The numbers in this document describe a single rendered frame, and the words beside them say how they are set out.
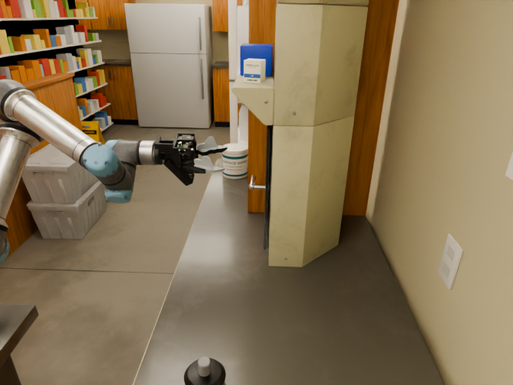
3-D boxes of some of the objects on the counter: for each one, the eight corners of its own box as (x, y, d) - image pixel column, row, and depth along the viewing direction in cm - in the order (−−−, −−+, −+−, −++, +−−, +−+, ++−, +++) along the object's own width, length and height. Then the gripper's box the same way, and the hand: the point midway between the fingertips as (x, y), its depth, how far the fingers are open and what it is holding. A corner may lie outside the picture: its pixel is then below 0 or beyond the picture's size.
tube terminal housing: (330, 220, 153) (355, 8, 120) (345, 269, 123) (382, 5, 91) (269, 218, 153) (275, 6, 121) (268, 266, 124) (277, 4, 91)
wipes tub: (248, 169, 200) (248, 143, 194) (246, 179, 189) (246, 151, 182) (224, 169, 201) (223, 142, 194) (221, 179, 189) (220, 150, 183)
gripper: (147, 156, 106) (222, 159, 106) (159, 124, 117) (227, 125, 116) (153, 179, 112) (224, 180, 112) (164, 146, 123) (228, 147, 122)
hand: (223, 160), depth 116 cm, fingers open, 9 cm apart
